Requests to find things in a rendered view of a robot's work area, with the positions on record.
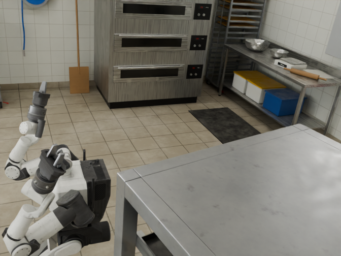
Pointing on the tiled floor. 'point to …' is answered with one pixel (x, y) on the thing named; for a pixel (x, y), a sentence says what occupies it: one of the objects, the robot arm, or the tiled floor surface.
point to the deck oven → (150, 51)
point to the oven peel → (74, 80)
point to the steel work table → (266, 59)
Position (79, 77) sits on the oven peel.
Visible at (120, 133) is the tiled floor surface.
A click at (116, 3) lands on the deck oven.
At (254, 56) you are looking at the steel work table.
